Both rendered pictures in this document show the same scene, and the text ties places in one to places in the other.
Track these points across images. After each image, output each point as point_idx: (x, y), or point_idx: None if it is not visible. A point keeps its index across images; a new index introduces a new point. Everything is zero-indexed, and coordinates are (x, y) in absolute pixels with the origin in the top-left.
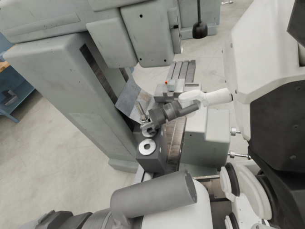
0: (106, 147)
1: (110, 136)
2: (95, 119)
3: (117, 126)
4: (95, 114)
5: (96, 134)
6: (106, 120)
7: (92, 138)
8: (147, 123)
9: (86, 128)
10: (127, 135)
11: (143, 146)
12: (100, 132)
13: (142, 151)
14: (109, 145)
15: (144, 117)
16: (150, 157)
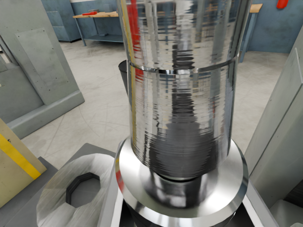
0: (248, 152)
1: (260, 144)
2: (288, 92)
3: (278, 144)
4: (302, 78)
5: (263, 121)
6: (290, 111)
7: (259, 123)
8: (119, 195)
9: (272, 99)
10: (266, 182)
11: (98, 173)
12: (267, 123)
13: (79, 165)
14: (250, 153)
15: (129, 130)
16: (41, 192)
